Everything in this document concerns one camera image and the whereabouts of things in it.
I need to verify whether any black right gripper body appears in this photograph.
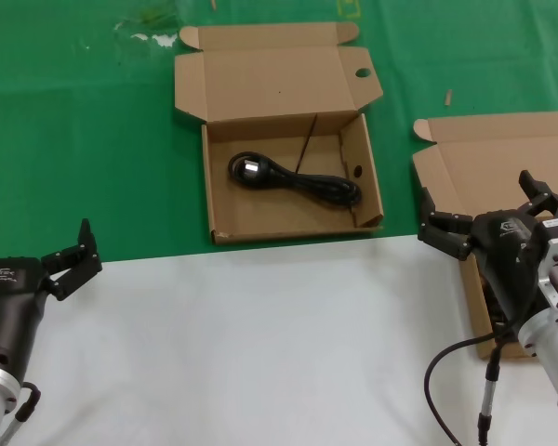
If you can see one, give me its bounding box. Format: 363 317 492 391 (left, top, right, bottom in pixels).
467 208 548 325

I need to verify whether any cable with silver connector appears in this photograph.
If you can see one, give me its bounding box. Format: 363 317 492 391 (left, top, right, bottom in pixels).
476 341 506 446

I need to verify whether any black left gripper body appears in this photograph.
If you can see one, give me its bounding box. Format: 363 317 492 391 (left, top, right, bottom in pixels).
0 254 52 377

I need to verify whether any black power cable with plug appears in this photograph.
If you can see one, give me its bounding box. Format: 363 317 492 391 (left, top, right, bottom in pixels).
226 151 363 206

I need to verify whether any thin black cable tie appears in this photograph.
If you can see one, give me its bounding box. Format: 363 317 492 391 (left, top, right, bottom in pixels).
295 113 319 174

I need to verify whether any open cardboard box left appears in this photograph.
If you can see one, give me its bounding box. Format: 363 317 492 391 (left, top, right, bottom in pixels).
173 21 385 246

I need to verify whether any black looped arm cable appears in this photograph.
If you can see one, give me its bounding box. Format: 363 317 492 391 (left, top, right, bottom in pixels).
422 324 517 446

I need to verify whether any open plain cardboard box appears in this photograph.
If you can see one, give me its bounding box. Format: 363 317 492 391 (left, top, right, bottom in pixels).
411 110 558 360

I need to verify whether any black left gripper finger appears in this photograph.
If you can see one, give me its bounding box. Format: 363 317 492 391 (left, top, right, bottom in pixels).
39 217 104 303

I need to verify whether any green table cloth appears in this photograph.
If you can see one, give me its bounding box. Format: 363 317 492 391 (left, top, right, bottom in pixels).
0 0 558 264

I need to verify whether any black and grey arm cable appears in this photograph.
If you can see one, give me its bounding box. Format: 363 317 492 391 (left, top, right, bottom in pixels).
0 380 42 446

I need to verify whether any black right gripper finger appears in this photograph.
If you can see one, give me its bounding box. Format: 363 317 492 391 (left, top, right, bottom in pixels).
518 170 558 219
417 187 475 262

